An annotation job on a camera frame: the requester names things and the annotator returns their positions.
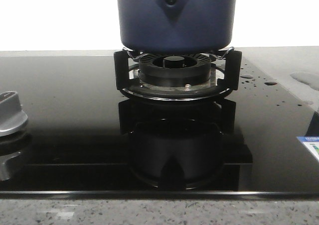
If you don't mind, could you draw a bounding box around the silver stove control knob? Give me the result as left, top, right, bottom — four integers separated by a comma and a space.
0, 91, 28, 137

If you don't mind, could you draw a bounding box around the dark blue cooking pot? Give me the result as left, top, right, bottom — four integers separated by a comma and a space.
117, 0, 236, 54

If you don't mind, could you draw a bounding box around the blue energy label sticker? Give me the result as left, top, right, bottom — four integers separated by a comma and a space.
297, 136, 319, 162

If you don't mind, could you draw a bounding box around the black pot support grate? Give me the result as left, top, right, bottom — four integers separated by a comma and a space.
114, 48, 242, 102

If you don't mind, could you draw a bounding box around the black round gas burner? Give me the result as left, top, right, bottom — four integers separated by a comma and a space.
136, 54, 215, 91

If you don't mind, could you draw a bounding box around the black glass gas stove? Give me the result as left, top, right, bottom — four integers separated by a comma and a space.
0, 55, 319, 200

